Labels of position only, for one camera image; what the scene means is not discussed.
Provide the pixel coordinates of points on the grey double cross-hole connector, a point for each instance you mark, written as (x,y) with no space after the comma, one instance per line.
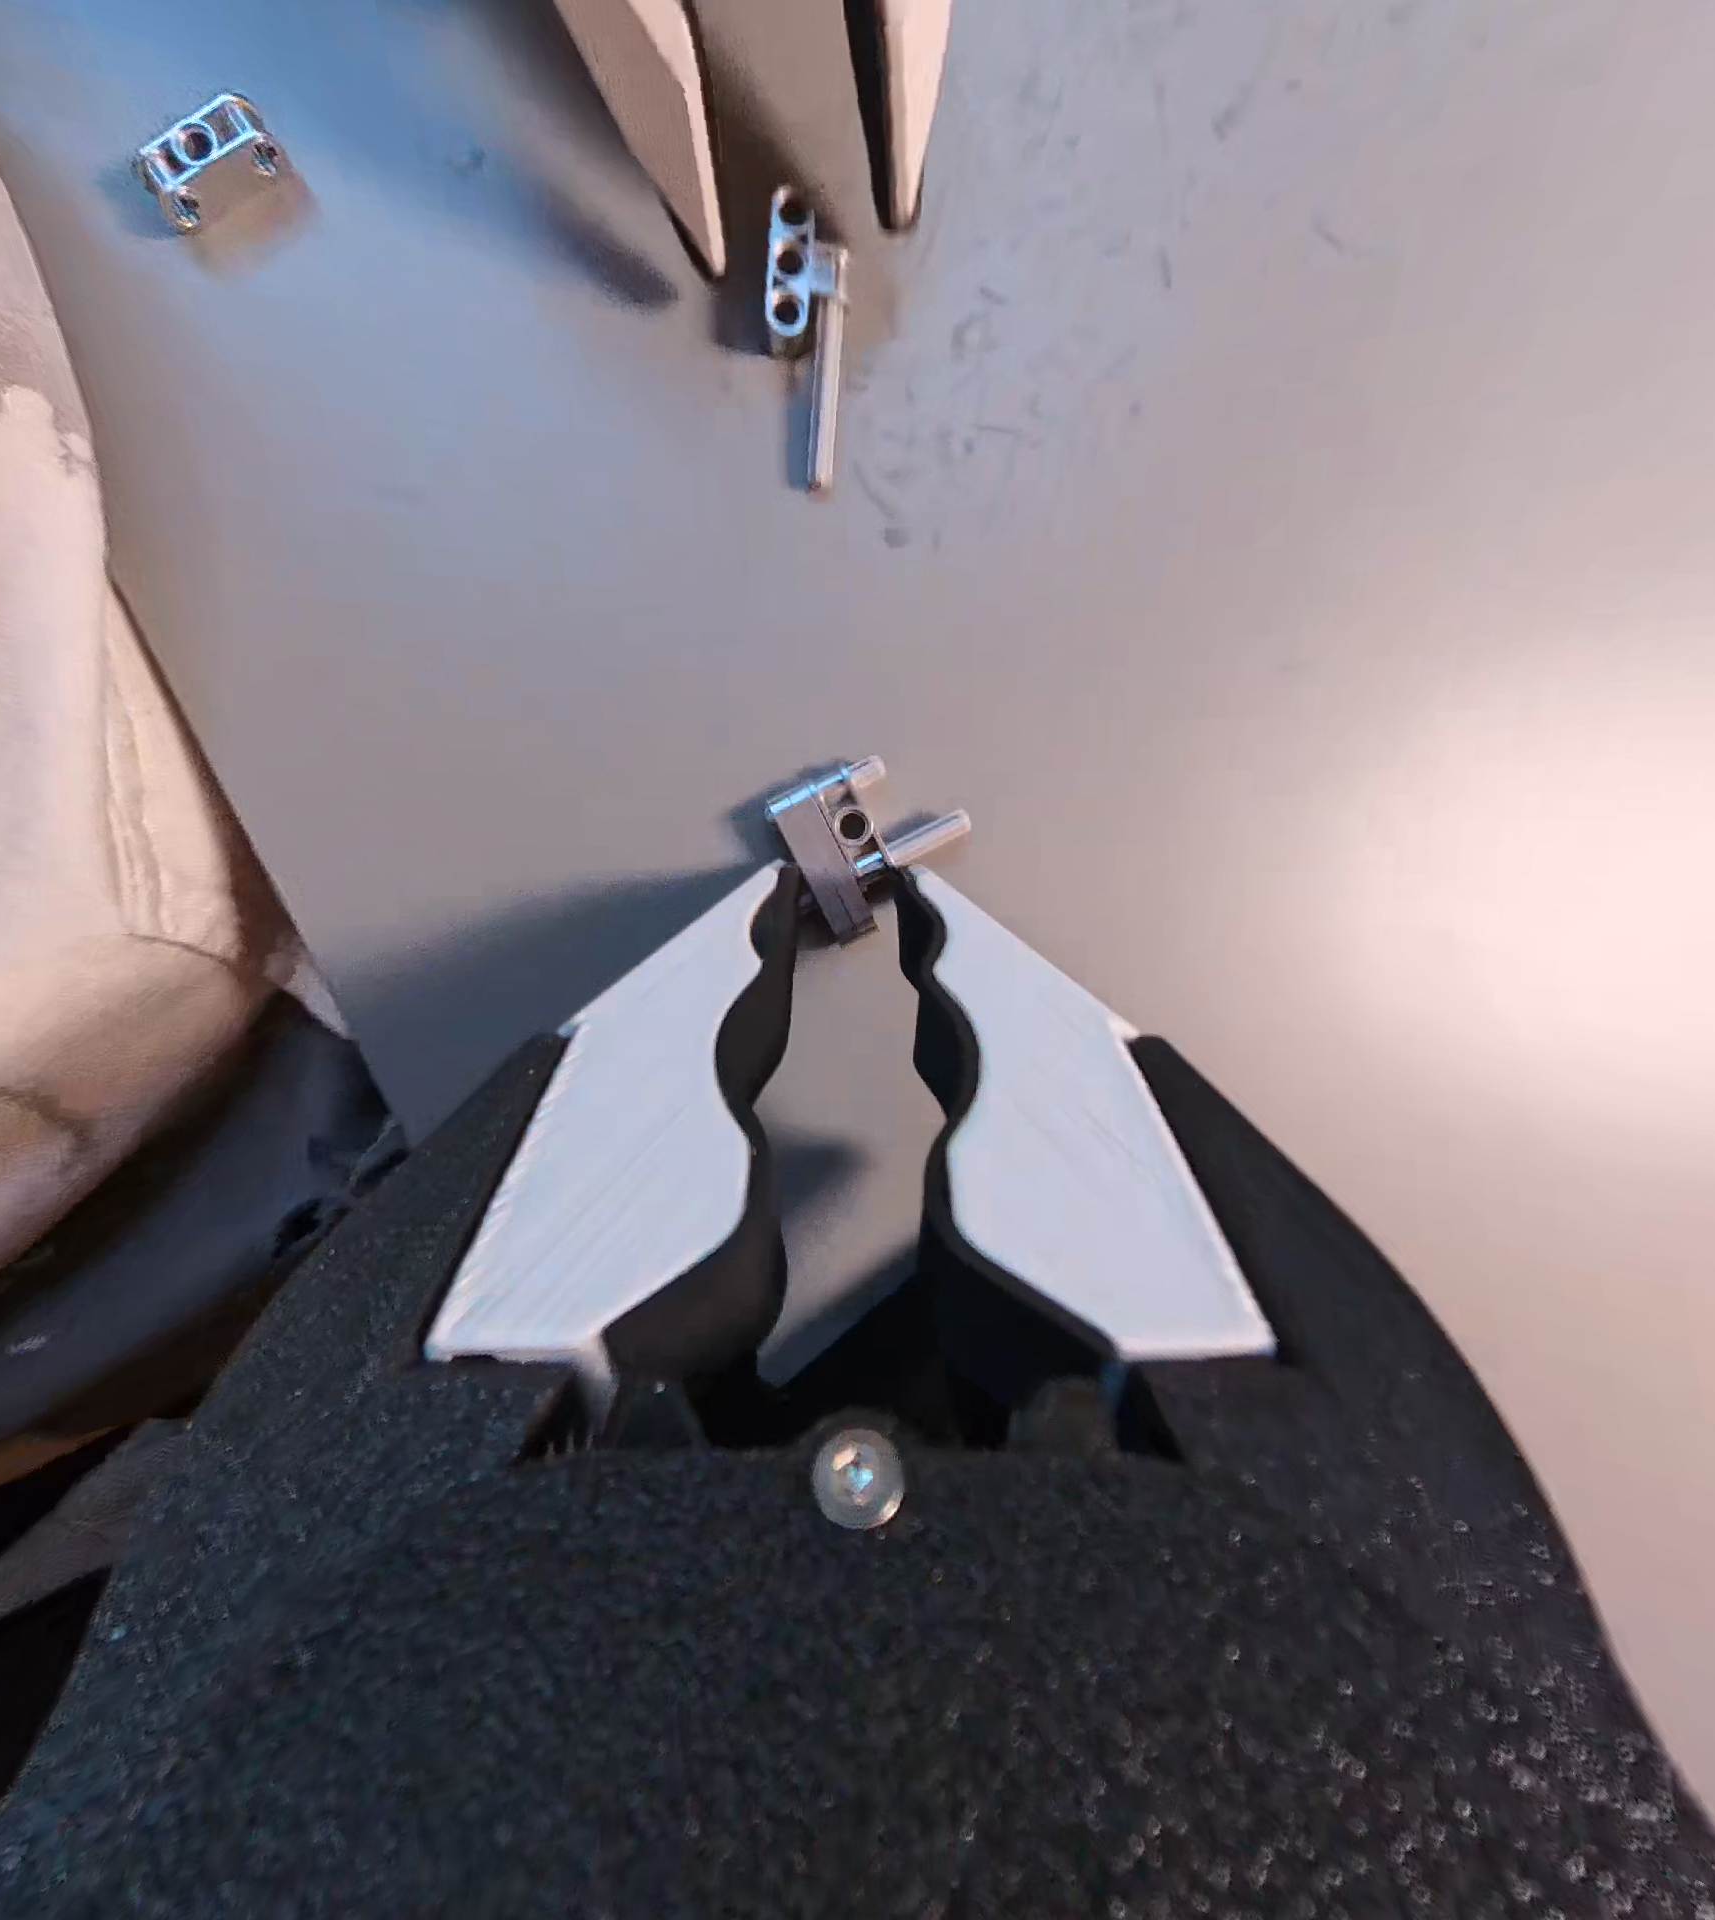
(220,176)

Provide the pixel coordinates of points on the grey block with pins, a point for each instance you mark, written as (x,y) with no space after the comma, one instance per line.
(827,879)

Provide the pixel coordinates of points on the grey three-hole beam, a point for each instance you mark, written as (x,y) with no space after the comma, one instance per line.
(785,288)

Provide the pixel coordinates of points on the short grey axle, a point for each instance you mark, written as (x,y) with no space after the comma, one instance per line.
(819,420)

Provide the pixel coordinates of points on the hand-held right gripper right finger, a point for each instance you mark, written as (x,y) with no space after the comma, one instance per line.
(1097,1200)

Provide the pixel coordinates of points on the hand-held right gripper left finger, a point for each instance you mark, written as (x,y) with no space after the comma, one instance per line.
(601,1184)

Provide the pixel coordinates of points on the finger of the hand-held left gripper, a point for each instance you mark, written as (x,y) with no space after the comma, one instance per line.
(639,91)
(917,91)

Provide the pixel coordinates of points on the person's grey patterned clothing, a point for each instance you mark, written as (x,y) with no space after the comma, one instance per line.
(32,825)

